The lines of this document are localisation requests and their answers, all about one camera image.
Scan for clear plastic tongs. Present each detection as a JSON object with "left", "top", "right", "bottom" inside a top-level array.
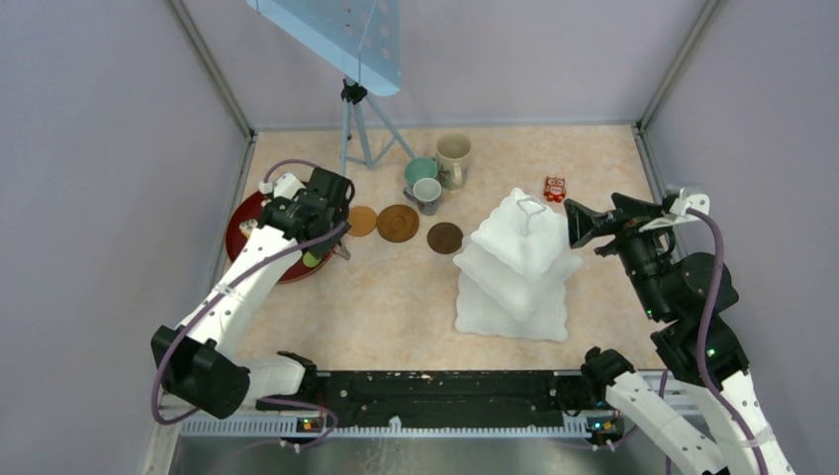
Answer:
[{"left": 332, "top": 240, "right": 351, "bottom": 261}]

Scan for blue tripod stand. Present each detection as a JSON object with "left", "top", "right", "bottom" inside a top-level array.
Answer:
[{"left": 339, "top": 75, "right": 418, "bottom": 175}]

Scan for grey ceramic cup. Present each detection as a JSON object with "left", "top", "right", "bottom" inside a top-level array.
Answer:
[{"left": 403, "top": 178, "right": 442, "bottom": 216}]

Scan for beige ceramic mug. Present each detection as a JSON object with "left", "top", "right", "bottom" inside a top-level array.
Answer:
[{"left": 435, "top": 133, "right": 472, "bottom": 190}]

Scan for round green macaron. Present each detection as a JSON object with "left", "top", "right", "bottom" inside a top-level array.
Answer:
[{"left": 301, "top": 252, "right": 322, "bottom": 268}]

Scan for blue perforated panel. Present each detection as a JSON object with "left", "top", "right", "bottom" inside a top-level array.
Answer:
[{"left": 248, "top": 0, "right": 403, "bottom": 97}]

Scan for dark brown wooden coaster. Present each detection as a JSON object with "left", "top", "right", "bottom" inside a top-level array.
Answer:
[{"left": 426, "top": 222, "right": 464, "bottom": 255}]

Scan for teal ceramic cup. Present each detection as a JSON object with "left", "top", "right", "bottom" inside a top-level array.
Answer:
[{"left": 403, "top": 157, "right": 437, "bottom": 187}]

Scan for light wooden coaster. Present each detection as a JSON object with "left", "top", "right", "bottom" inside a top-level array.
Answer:
[{"left": 348, "top": 206, "right": 378, "bottom": 237}]

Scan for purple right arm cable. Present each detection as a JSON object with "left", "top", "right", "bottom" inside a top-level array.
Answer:
[{"left": 681, "top": 208, "right": 770, "bottom": 475}]

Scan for white tiered serving stand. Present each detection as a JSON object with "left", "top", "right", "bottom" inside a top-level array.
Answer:
[{"left": 453, "top": 188, "right": 583, "bottom": 342}]

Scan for round red lacquer tray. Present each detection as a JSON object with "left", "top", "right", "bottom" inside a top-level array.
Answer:
[{"left": 225, "top": 191, "right": 333, "bottom": 284}]

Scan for medium brown wooden coaster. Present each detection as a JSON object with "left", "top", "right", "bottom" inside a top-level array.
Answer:
[{"left": 376, "top": 204, "right": 420, "bottom": 243}]

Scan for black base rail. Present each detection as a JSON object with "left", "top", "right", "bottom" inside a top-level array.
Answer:
[{"left": 292, "top": 370, "right": 608, "bottom": 428}]

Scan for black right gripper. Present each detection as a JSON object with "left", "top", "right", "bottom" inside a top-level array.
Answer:
[{"left": 563, "top": 191, "right": 673, "bottom": 319}]

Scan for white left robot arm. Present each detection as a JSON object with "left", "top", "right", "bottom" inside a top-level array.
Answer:
[{"left": 150, "top": 166, "right": 355, "bottom": 425}]

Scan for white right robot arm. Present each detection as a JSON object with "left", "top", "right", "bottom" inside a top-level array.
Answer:
[{"left": 564, "top": 189, "right": 792, "bottom": 474}]

